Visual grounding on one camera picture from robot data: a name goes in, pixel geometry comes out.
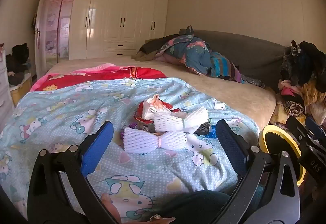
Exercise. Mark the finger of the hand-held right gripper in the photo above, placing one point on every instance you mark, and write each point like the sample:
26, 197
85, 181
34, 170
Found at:
299, 129
318, 129

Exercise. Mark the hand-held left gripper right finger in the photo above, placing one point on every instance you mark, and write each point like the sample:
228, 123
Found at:
233, 147

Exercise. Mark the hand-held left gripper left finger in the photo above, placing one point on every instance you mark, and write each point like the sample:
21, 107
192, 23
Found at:
98, 146

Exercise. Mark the yellow rimmed waste bin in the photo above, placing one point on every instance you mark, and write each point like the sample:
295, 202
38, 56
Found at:
263, 137

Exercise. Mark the white foam fruit net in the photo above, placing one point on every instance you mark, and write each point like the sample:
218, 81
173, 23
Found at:
168, 123
145, 139

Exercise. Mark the purple foil wrapper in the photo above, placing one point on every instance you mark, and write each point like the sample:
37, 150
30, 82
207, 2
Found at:
123, 136

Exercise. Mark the dark crumpled wrapper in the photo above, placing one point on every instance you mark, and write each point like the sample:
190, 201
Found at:
203, 128

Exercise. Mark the light blue cat print blanket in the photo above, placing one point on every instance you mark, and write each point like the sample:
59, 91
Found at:
63, 117

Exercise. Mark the red plastic bag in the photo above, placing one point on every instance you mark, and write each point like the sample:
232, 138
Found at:
140, 111

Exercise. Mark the beige bed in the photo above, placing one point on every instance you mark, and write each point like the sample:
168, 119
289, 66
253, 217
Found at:
229, 91

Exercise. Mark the pile of mixed clothes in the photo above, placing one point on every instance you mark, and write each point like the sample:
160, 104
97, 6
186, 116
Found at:
305, 66

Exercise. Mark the grey patterned cloth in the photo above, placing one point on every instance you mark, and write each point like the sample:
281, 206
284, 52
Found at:
252, 81

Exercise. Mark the crumpled white red packet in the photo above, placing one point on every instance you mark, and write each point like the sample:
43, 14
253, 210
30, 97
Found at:
155, 109

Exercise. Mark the red pink blanket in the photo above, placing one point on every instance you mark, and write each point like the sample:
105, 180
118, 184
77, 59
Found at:
84, 77

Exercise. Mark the person's dark trouser leg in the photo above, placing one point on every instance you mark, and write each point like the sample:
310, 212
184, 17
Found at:
193, 208

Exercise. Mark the striped blue towel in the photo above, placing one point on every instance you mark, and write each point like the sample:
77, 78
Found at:
220, 66

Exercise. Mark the grey upholstered headboard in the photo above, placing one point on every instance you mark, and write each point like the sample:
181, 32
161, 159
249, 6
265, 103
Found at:
249, 53

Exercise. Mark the cream plastic basket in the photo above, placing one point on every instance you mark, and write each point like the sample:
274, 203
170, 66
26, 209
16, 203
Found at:
23, 86

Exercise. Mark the floral blue quilt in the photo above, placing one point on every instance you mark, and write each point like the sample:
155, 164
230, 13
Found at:
191, 53

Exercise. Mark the dark olive cloth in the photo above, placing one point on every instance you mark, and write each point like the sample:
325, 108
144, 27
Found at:
147, 50

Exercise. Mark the white dresser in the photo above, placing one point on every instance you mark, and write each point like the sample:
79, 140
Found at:
5, 91

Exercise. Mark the black plush toy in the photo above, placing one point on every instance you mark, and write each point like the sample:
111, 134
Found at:
17, 60

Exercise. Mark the white room door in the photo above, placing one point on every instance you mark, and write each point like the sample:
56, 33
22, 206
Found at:
40, 43

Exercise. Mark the pink cat print glass door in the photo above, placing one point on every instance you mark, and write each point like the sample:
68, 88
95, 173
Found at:
53, 30

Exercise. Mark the cream wardrobe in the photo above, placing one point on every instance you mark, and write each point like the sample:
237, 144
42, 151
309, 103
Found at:
114, 15

